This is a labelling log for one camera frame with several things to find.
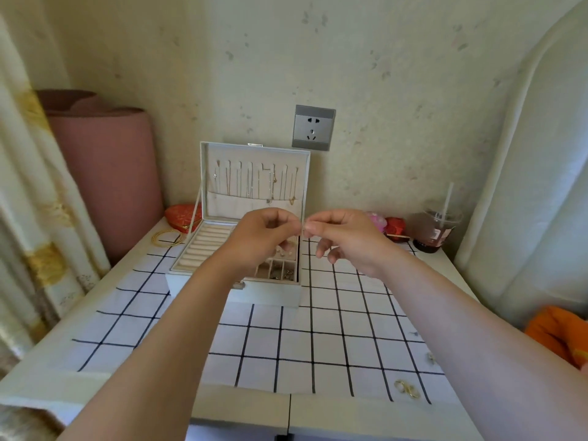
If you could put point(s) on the red heart-shaped box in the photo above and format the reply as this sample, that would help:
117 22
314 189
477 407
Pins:
181 216

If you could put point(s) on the cream gold floral curtain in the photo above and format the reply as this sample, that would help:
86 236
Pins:
32 225

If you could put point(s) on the pink round trinket box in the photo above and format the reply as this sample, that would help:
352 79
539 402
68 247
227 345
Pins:
379 220

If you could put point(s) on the person's right hand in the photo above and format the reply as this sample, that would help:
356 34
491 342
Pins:
363 243

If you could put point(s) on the white drinking straw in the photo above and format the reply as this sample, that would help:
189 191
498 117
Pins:
448 199

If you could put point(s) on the person's left hand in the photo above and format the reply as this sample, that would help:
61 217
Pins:
257 243

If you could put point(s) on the red faceted gift box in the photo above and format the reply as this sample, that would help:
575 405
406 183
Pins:
396 228

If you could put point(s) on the clear plastic drink cup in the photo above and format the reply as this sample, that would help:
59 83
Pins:
434 231

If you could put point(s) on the thin gold bangle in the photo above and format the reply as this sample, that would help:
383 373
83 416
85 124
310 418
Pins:
155 241

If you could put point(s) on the grey wall socket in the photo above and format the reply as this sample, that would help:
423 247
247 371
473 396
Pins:
313 128

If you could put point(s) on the white padded headboard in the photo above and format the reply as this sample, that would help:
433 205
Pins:
528 179

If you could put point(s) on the person's right forearm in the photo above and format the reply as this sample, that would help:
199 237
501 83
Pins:
487 358

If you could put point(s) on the white black-grid table cloth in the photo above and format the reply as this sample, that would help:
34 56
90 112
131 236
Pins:
298 353

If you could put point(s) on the white wooden jewelry box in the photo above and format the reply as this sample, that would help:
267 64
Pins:
229 202

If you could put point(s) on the orange plush cushion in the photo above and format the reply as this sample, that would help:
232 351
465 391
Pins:
558 335

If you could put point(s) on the person's left forearm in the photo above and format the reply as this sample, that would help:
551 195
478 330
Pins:
156 362

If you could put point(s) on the pink rolled mat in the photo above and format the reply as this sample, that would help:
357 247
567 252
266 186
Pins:
110 179

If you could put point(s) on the pile of mixed earrings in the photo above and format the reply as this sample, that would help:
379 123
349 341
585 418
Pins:
281 273

